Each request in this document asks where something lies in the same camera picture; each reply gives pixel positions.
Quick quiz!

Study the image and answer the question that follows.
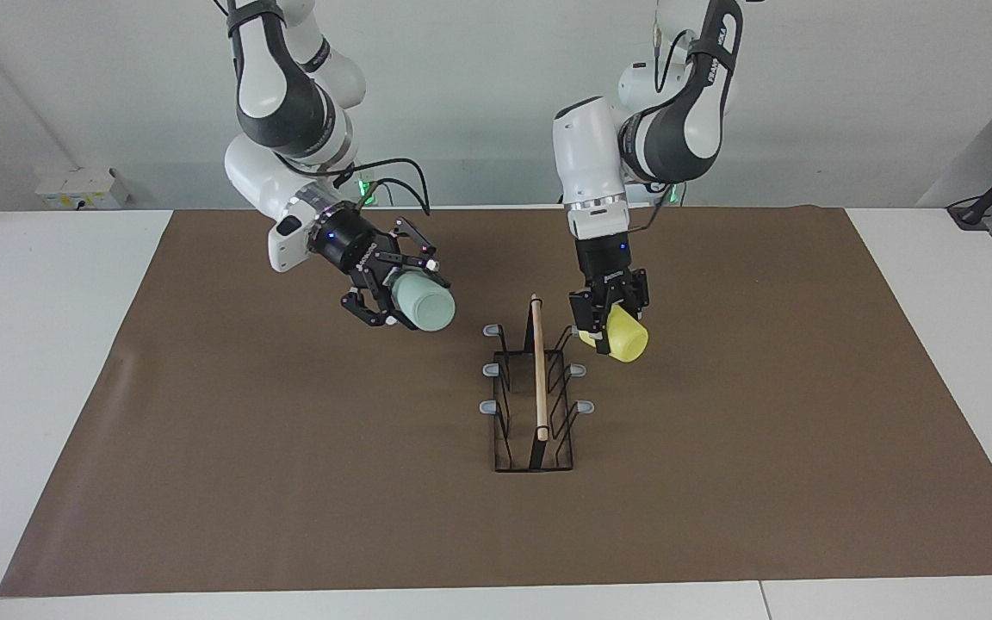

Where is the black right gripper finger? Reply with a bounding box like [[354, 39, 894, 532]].
[[341, 288, 415, 331], [388, 217, 450, 289]]

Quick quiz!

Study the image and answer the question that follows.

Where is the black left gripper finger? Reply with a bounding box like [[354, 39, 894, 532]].
[[621, 269, 651, 325], [569, 290, 611, 356]]

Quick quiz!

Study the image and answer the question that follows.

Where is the yellow plastic cup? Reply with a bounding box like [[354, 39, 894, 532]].
[[580, 306, 650, 363]]

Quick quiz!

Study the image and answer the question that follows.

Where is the pale green plastic cup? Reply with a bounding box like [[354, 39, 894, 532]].
[[391, 271, 456, 333]]

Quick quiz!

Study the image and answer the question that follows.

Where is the brown table mat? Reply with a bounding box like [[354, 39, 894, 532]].
[[0, 207, 992, 598]]

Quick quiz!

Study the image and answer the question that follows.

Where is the white power strip box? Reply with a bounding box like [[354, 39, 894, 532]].
[[35, 168, 131, 210]]

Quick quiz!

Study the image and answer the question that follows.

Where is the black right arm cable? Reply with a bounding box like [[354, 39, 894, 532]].
[[324, 158, 432, 216]]

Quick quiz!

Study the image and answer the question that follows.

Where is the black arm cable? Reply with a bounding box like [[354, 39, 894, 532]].
[[324, 158, 432, 216], [631, 22, 697, 233]]

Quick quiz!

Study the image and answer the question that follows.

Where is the black wire cup rack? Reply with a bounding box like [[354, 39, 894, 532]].
[[479, 293, 596, 473]]

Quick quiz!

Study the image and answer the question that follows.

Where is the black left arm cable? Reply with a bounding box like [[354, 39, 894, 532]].
[[631, 22, 697, 233]]

